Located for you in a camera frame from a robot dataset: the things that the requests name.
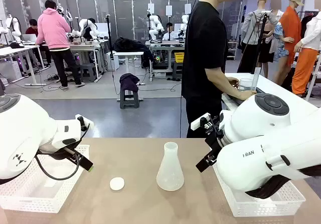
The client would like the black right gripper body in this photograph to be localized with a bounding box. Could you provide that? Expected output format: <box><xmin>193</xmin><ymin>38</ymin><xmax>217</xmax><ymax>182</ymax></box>
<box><xmin>205</xmin><ymin>131</ymin><xmax>225</xmax><ymax>157</ymax></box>

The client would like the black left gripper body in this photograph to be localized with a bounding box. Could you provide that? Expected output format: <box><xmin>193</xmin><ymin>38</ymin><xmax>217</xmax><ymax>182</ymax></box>
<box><xmin>37</xmin><ymin>144</ymin><xmax>81</xmax><ymax>161</ymax></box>

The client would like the translucent plastic conical flask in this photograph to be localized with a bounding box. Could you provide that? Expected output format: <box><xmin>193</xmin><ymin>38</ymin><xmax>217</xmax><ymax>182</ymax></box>
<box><xmin>156</xmin><ymin>142</ymin><xmax>185</xmax><ymax>191</ymax></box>

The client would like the clear plastic beaker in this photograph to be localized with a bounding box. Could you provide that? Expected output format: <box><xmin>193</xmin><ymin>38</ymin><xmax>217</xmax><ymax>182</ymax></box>
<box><xmin>238</xmin><ymin>78</ymin><xmax>254</xmax><ymax>92</ymax></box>

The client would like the clear graduated cylinder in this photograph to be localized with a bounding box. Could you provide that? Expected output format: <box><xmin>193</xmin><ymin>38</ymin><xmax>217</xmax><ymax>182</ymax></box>
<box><xmin>252</xmin><ymin>67</ymin><xmax>262</xmax><ymax>94</ymax></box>

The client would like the person's right forearm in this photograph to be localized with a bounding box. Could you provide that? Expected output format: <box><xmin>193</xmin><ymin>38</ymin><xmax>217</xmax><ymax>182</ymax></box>
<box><xmin>206</xmin><ymin>67</ymin><xmax>243</xmax><ymax>98</ymax></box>

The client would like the person's right hand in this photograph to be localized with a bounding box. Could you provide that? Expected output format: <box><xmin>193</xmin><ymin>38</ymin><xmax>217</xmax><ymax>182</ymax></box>
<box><xmin>240</xmin><ymin>90</ymin><xmax>258</xmax><ymax>101</ymax></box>

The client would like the person's left hand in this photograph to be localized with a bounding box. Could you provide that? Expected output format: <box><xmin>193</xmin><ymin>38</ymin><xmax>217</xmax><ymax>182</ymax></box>
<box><xmin>226</xmin><ymin>77</ymin><xmax>241</xmax><ymax>87</ymax></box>

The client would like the white round cap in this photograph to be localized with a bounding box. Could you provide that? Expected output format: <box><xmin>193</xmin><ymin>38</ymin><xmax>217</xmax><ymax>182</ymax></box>
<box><xmin>109</xmin><ymin>176</ymin><xmax>125</xmax><ymax>191</ymax></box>

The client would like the white perforated plastic basket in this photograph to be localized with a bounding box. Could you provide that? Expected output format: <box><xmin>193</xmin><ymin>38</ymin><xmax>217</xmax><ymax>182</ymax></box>
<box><xmin>212</xmin><ymin>162</ymin><xmax>306</xmax><ymax>217</ymax></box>
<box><xmin>0</xmin><ymin>145</ymin><xmax>90</xmax><ymax>213</ymax></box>

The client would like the black tray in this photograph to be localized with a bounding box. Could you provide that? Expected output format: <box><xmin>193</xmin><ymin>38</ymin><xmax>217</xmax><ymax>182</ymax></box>
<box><xmin>222</xmin><ymin>86</ymin><xmax>267</xmax><ymax>107</ymax></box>

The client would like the grey plastic step stool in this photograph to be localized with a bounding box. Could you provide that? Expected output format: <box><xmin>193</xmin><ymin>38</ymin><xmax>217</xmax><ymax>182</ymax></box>
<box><xmin>79</xmin><ymin>63</ymin><xmax>98</xmax><ymax>83</ymax></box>
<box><xmin>119</xmin><ymin>88</ymin><xmax>140</xmax><ymax>109</ymax></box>

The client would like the white side table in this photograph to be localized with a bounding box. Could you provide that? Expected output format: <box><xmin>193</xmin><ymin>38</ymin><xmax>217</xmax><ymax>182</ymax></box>
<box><xmin>222</xmin><ymin>72</ymin><xmax>321</xmax><ymax>124</ymax></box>

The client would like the dark cloth bundle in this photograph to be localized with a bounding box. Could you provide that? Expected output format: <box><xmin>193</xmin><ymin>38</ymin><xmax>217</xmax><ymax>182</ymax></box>
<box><xmin>119</xmin><ymin>73</ymin><xmax>140</xmax><ymax>93</ymax></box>

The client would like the person in black shirt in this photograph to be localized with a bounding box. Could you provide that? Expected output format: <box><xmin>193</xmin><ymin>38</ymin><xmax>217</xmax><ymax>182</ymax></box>
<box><xmin>181</xmin><ymin>0</ymin><xmax>248</xmax><ymax>139</ymax></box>

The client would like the white office desk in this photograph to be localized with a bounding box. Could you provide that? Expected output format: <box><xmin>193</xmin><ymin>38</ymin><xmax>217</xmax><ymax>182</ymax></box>
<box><xmin>0</xmin><ymin>44</ymin><xmax>48</xmax><ymax>87</ymax></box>

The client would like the small white standing table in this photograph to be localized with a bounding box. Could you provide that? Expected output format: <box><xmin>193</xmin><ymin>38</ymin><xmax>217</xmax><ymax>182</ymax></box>
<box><xmin>109</xmin><ymin>50</ymin><xmax>146</xmax><ymax>86</ymax></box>

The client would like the black tripod pole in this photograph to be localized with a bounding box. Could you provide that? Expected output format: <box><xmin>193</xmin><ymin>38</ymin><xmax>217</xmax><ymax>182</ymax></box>
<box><xmin>250</xmin><ymin>10</ymin><xmax>271</xmax><ymax>75</ymax></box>

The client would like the mannequin in grey shirt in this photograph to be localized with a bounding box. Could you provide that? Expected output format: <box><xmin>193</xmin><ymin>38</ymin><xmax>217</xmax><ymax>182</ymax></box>
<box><xmin>237</xmin><ymin>0</ymin><xmax>277</xmax><ymax>77</ymax></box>

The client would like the seated person in white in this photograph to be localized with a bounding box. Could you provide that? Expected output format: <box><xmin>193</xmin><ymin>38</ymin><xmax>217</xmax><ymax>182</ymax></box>
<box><xmin>162</xmin><ymin>22</ymin><xmax>177</xmax><ymax>40</ymax></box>

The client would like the black jacket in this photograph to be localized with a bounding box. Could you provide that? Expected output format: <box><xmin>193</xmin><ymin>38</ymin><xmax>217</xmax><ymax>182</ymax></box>
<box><xmin>113</xmin><ymin>36</ymin><xmax>154</xmax><ymax>62</ymax></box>

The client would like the figure in blue floral dress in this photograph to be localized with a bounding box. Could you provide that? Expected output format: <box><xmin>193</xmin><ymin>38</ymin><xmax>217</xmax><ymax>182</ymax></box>
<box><xmin>268</xmin><ymin>0</ymin><xmax>294</xmax><ymax>62</ymax></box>

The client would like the person in pink hoodie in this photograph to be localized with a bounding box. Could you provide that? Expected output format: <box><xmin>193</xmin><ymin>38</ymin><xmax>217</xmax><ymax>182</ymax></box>
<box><xmin>35</xmin><ymin>0</ymin><xmax>86</xmax><ymax>88</ymax></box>

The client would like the mannequin in white jacket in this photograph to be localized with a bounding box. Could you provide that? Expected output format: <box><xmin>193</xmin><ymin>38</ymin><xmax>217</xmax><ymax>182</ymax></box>
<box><xmin>291</xmin><ymin>2</ymin><xmax>321</xmax><ymax>97</ymax></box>

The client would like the seated person in red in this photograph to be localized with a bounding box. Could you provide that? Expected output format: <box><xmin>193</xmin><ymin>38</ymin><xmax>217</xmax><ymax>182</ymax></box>
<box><xmin>25</xmin><ymin>19</ymin><xmax>52</xmax><ymax>68</ymax></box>

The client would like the mannequin in orange with cap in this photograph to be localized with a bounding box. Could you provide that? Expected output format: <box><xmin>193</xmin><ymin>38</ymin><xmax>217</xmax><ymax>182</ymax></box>
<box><xmin>272</xmin><ymin>0</ymin><xmax>305</xmax><ymax>84</ymax></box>

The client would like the black left arm hose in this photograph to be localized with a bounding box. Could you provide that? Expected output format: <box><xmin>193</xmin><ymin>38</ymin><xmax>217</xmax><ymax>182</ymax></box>
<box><xmin>0</xmin><ymin>148</ymin><xmax>87</xmax><ymax>185</ymax></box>

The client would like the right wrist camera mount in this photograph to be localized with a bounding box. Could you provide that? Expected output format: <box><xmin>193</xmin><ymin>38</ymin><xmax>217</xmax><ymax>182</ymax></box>
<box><xmin>190</xmin><ymin>113</ymin><xmax>219</xmax><ymax>134</ymax></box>

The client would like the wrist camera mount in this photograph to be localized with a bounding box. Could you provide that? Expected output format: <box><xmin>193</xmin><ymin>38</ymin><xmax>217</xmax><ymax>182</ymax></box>
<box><xmin>190</xmin><ymin>113</ymin><xmax>219</xmax><ymax>134</ymax></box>
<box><xmin>75</xmin><ymin>114</ymin><xmax>95</xmax><ymax>135</ymax></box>

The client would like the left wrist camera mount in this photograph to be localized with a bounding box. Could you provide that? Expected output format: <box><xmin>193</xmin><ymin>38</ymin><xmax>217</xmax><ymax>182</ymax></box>
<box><xmin>75</xmin><ymin>114</ymin><xmax>95</xmax><ymax>135</ymax></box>

